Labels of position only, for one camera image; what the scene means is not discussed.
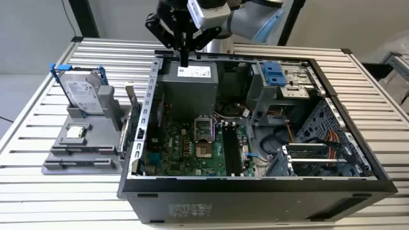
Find thin orange wire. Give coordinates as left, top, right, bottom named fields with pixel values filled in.
left=286, top=121, right=296, bottom=143

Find black RAM slot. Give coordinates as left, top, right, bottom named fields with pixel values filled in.
left=223, top=122, right=232, bottom=177
left=232, top=122, right=243, bottom=177

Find clear plastic bag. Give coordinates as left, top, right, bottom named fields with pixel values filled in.
left=364, top=30, right=409, bottom=64

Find orange yellow wire bundle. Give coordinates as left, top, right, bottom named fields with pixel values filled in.
left=323, top=128, right=341, bottom=168

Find blue drive latch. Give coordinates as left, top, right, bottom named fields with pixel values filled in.
left=262, top=61, right=287, bottom=86

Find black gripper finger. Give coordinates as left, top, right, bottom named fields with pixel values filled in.
left=184, top=27, right=222, bottom=67
left=146, top=13, right=186, bottom=67

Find black looped wire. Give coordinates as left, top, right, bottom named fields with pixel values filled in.
left=260, top=126, right=288, bottom=154

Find CPU socket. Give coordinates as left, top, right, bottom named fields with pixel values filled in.
left=195, top=142, right=215, bottom=159

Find grey parts rack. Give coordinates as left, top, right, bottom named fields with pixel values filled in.
left=42, top=85, right=128, bottom=175

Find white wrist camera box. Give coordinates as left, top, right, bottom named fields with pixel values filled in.
left=187, top=0, right=232, bottom=30

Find black PC case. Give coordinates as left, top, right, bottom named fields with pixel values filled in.
left=116, top=49, right=399, bottom=225

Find metal socket cover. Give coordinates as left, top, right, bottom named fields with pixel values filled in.
left=194, top=116, right=215, bottom=142

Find silver CPU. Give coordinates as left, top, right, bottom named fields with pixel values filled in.
left=66, top=126, right=86, bottom=139

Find round black speaker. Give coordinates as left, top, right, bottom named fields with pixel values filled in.
left=222, top=102, right=247, bottom=118

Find hard disk in blue carrier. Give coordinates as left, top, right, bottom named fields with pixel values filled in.
left=50, top=62, right=110, bottom=118

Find black frame post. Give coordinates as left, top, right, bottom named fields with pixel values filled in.
left=68, top=0, right=100, bottom=39
left=278, top=0, right=308, bottom=46

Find green graphics card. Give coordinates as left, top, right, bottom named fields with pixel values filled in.
left=116, top=82, right=143, bottom=160

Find black case fan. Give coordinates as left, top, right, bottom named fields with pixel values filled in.
left=150, top=94, right=167, bottom=135

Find metal disk bay cage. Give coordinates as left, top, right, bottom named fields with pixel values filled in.
left=266, top=142, right=368, bottom=178

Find green motherboard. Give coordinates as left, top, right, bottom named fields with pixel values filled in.
left=146, top=118, right=256, bottom=177

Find grey power supply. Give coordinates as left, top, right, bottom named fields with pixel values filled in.
left=158, top=59, right=220, bottom=120

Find thin black wall cable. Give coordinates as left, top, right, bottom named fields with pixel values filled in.
left=63, top=0, right=79, bottom=36

